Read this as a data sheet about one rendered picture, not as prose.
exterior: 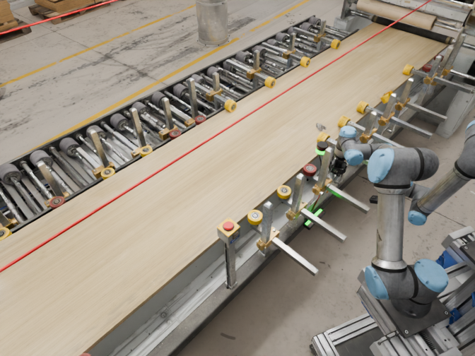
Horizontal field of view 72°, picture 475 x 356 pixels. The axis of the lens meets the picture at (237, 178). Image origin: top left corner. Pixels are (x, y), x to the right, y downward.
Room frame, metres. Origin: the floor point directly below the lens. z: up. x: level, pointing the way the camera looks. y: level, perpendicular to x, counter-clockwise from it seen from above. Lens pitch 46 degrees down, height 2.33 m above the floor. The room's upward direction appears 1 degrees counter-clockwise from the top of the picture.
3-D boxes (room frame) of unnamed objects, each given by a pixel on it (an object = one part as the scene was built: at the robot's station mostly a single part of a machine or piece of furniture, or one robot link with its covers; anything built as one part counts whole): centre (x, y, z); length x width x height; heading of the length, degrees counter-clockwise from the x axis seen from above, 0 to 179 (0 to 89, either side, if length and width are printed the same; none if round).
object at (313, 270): (0.93, -0.23, 0.81); 0.43 x 0.03 x 0.04; 45
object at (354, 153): (1.12, -0.55, 1.30); 0.11 x 0.11 x 0.08; 2
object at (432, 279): (0.55, -0.67, 1.21); 0.13 x 0.12 x 0.14; 92
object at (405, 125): (1.84, -1.09, 0.95); 0.50 x 0.04 x 0.04; 45
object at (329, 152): (1.32, -0.50, 0.92); 0.03 x 0.03 x 0.48; 45
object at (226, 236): (0.78, 0.04, 1.18); 0.07 x 0.07 x 0.08; 45
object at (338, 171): (1.22, -0.52, 1.15); 0.09 x 0.08 x 0.12; 155
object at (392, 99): (1.85, -1.02, 0.91); 0.03 x 0.03 x 0.48; 45
